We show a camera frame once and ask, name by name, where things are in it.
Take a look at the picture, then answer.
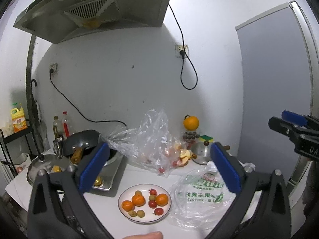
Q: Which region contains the yellow green sponge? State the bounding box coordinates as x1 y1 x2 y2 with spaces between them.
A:
199 135 214 143

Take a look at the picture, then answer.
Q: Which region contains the black power cable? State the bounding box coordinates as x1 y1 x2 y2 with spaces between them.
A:
49 68 128 130

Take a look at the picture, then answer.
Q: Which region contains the yellow green small fruit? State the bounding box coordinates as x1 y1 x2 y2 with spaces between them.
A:
128 210 137 217

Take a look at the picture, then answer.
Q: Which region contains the oil bottle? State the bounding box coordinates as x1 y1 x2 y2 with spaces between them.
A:
52 116 63 139

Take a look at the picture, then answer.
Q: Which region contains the orange peel pile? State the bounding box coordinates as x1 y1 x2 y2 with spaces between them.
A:
177 149 197 167

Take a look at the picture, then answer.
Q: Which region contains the black metal shelf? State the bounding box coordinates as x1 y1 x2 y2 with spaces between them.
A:
1 126 32 177

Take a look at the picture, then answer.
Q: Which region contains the range hood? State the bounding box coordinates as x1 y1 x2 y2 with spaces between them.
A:
14 0 170 44

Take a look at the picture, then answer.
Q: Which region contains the red cap sauce bottle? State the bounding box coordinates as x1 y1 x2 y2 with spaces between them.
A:
62 111 75 139

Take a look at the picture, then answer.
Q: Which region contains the cherry tomato on plate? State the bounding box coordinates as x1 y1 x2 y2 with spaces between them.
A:
149 189 157 195

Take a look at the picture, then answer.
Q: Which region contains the white round plate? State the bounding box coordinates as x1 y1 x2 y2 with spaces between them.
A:
118 184 172 224

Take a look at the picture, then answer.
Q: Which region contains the printed white plastic bag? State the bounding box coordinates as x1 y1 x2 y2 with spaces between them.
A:
168 167 236 230

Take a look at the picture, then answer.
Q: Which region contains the steel saucepan with wooden handle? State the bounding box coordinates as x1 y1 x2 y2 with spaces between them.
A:
190 141 231 165

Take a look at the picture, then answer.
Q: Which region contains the yellow detergent bottle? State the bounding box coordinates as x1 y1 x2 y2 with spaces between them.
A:
10 103 27 133

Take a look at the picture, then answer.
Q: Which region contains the green yellow jujube fruit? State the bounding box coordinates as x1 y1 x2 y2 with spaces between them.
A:
137 210 146 218

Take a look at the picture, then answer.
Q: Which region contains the clear crumpled plastic bag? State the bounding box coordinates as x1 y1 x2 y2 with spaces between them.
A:
100 109 187 177

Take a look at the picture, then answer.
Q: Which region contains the clear box of chestnuts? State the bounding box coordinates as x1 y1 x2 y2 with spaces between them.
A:
182 130 200 141

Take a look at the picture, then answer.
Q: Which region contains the hood power cable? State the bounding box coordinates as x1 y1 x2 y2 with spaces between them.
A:
168 3 199 90

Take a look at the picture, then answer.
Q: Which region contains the person's fingertip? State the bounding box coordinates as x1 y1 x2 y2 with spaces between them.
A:
123 231 163 239

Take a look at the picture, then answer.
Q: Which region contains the black frying pan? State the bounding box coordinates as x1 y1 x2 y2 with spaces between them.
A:
63 129 100 165

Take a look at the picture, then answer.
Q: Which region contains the red cherry tomato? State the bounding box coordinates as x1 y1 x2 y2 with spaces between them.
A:
154 208 164 216

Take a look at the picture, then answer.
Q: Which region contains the large orange on box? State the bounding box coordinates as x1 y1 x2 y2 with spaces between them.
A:
183 115 200 131

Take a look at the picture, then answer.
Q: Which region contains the steel pot lid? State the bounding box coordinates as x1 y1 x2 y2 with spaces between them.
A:
27 154 71 186

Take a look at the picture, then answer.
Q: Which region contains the grey refrigerator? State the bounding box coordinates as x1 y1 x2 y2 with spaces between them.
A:
236 1 318 186

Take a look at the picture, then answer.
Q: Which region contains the white wall socket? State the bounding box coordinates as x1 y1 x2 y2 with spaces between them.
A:
49 63 58 75

